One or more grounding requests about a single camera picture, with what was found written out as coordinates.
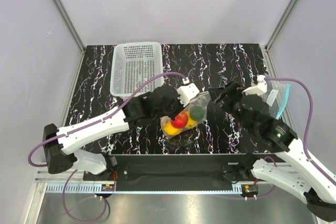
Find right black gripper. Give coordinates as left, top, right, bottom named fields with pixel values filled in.
left=207, top=80, right=253, bottom=134

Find red apple fruit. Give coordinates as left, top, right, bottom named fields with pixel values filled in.
left=171, top=112, right=188, bottom=129

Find yellow lemon fruit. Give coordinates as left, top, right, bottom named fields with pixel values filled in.
left=163, top=122, right=182, bottom=137

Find clear dotted zip bag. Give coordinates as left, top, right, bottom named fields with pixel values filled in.
left=160, top=91, right=211, bottom=139

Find green lime fruit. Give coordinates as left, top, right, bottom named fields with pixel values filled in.
left=190, top=106, right=205, bottom=121

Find yellow orange fruit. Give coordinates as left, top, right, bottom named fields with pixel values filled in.
left=185, top=111, right=197, bottom=129

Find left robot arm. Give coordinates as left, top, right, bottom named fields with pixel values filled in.
left=43, top=86, right=184, bottom=180

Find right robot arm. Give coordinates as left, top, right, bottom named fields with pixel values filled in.
left=209, top=81, right=335, bottom=222

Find spare clear zip bags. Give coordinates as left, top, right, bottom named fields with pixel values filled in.
left=261, top=81, right=291, bottom=119

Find white perforated plastic basket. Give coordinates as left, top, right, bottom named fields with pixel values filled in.
left=110, top=42, right=163, bottom=99

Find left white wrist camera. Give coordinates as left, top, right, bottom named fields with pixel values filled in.
left=177, top=83, right=200, bottom=106

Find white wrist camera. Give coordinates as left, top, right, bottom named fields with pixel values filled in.
left=242, top=75, right=267, bottom=97
left=177, top=83, right=200, bottom=106

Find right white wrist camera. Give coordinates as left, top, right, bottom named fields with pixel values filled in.
left=242, top=75, right=267, bottom=97

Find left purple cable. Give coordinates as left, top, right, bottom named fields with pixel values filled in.
left=27, top=71, right=190, bottom=222

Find right aluminium frame post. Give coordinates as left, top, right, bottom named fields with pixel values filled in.
left=265, top=0, right=316, bottom=51

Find aluminium frame post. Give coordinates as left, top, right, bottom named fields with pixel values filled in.
left=39, top=0, right=85, bottom=51
left=265, top=0, right=316, bottom=51

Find white slotted cable duct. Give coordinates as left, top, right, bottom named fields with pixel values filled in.
left=46, top=182, right=243, bottom=195

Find left aluminium frame post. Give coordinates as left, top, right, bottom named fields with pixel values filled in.
left=39, top=0, right=85, bottom=51

